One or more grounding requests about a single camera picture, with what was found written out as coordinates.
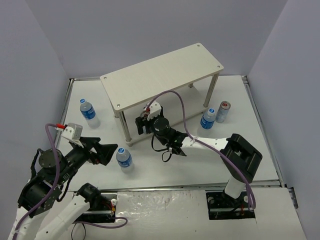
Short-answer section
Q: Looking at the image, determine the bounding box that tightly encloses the pocari sweat bottle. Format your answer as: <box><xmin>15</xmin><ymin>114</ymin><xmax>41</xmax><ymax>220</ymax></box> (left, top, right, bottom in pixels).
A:
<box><xmin>79</xmin><ymin>98</ymin><xmax>101</xmax><ymax>129</ymax></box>
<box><xmin>197</xmin><ymin>108</ymin><xmax>216</xmax><ymax>137</ymax></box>
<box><xmin>116</xmin><ymin>147</ymin><xmax>134</xmax><ymax>173</ymax></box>

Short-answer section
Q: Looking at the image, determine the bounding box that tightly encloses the silver energy drink can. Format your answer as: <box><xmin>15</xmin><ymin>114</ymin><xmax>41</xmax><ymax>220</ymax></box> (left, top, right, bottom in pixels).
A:
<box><xmin>215</xmin><ymin>101</ymin><xmax>231</xmax><ymax>123</ymax></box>
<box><xmin>140</xmin><ymin>111</ymin><xmax>149</xmax><ymax>120</ymax></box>

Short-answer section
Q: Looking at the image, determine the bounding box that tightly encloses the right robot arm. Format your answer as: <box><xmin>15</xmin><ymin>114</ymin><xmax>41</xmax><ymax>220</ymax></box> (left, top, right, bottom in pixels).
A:
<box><xmin>135</xmin><ymin>108</ymin><xmax>263</xmax><ymax>207</ymax></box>

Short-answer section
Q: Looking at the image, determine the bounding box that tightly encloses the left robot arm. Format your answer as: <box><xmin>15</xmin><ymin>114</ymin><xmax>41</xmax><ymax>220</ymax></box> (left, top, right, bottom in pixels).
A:
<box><xmin>8</xmin><ymin>137</ymin><xmax>118</xmax><ymax>240</ymax></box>

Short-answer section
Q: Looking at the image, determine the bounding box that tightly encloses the white two-tier wooden shelf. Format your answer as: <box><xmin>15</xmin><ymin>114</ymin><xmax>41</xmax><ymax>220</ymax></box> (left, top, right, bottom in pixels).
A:
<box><xmin>100</xmin><ymin>43</ymin><xmax>224</xmax><ymax>146</ymax></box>

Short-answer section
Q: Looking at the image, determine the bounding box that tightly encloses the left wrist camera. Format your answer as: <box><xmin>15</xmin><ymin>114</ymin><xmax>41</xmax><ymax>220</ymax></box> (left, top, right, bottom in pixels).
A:
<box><xmin>61</xmin><ymin>122</ymin><xmax>84</xmax><ymax>148</ymax></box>

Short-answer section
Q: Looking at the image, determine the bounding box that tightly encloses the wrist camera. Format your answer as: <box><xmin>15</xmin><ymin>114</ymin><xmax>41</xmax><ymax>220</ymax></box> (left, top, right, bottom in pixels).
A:
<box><xmin>145</xmin><ymin>100</ymin><xmax>162</xmax><ymax>121</ymax></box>
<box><xmin>61</xmin><ymin>122</ymin><xmax>84</xmax><ymax>148</ymax></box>

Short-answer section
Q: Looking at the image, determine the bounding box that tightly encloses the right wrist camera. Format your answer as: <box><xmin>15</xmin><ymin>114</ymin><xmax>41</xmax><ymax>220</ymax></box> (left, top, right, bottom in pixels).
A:
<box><xmin>145</xmin><ymin>100</ymin><xmax>162</xmax><ymax>121</ymax></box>

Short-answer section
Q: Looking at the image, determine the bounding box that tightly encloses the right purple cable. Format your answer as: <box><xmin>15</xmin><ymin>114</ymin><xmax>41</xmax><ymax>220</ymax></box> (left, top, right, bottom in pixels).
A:
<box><xmin>145</xmin><ymin>90</ymin><xmax>257</xmax><ymax>210</ymax></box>

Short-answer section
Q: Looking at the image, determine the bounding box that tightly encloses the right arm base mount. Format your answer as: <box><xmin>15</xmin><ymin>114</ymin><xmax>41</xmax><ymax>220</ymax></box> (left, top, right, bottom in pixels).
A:
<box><xmin>205</xmin><ymin>191</ymin><xmax>256</xmax><ymax>221</ymax></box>

